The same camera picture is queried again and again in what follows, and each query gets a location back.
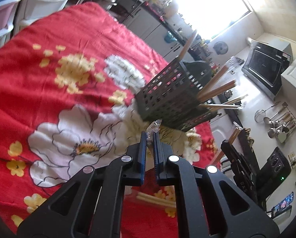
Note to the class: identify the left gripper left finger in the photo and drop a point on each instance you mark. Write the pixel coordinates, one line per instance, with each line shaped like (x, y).
(90, 203)

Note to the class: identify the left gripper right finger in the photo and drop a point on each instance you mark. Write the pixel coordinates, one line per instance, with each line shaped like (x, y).
(208, 204)

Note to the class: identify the chopstick pair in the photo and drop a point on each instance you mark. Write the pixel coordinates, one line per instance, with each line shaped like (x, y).
(155, 200)
(236, 131)

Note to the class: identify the clear chopsticks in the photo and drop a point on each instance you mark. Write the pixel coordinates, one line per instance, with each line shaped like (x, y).
(152, 128)

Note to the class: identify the bright kitchen window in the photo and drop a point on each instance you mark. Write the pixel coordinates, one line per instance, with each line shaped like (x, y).
(211, 17)

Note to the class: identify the white lower kitchen cabinets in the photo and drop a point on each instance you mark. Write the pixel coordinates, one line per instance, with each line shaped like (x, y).
(152, 31)

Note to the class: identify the hanging metal ladle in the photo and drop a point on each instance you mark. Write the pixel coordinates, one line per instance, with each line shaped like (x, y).
(270, 121)

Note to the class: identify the metal strainer ladle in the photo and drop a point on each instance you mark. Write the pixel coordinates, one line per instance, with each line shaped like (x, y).
(261, 114)

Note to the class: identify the black perforated utensil basket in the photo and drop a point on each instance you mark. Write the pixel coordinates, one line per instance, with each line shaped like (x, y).
(171, 96)

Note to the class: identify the black range hood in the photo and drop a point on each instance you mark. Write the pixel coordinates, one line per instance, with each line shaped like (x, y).
(265, 64)

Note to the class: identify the red floral blanket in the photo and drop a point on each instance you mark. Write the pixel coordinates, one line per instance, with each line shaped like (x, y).
(67, 100)

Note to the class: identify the upright wrapped chopsticks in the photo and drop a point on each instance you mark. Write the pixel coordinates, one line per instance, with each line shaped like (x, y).
(187, 45)

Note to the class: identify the teal hanging basket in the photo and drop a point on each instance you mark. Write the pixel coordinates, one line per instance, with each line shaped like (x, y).
(169, 38)

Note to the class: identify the round wall fan vent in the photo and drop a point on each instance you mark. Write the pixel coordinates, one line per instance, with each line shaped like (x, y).
(220, 48)

